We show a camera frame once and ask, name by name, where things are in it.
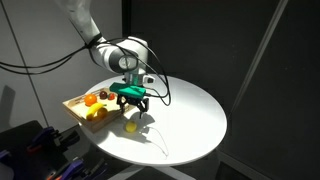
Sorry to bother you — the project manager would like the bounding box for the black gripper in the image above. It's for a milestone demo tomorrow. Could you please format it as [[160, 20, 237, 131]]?
[[117, 95, 149, 117]]

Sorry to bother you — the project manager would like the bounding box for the yellow round toy fruit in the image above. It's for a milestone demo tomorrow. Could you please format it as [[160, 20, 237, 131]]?
[[125, 121, 137, 133]]

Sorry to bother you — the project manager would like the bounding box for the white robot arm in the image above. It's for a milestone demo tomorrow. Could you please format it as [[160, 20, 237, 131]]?
[[55, 0, 155, 114]]

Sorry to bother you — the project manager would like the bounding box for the red toy strawberry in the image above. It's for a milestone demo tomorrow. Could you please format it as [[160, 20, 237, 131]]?
[[108, 93, 115, 100]]

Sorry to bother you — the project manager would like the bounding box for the dark red toy fruit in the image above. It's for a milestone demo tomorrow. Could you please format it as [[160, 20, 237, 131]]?
[[99, 91, 108, 99]]

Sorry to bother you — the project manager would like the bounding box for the yellow toy banana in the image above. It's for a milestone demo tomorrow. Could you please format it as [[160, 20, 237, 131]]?
[[86, 103, 105, 121]]

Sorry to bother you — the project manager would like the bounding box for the wooden slatted tray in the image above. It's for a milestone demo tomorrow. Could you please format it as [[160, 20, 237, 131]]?
[[63, 87, 134, 133]]

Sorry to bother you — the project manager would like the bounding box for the purple clamp lower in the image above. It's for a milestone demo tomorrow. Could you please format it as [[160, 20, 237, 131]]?
[[46, 159, 84, 180]]

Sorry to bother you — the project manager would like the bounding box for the purple clamp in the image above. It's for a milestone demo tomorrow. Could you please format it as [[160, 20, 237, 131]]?
[[27, 127, 59, 153], [46, 159, 84, 180]]

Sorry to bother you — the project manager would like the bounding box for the purple clamp upper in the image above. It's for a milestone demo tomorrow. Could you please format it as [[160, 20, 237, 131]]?
[[27, 127, 59, 153]]

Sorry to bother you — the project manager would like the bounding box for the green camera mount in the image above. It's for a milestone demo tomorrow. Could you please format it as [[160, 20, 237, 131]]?
[[109, 83, 146, 99]]

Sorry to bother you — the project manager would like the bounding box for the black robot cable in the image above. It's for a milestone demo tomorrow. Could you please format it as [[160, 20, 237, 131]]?
[[0, 36, 173, 108]]

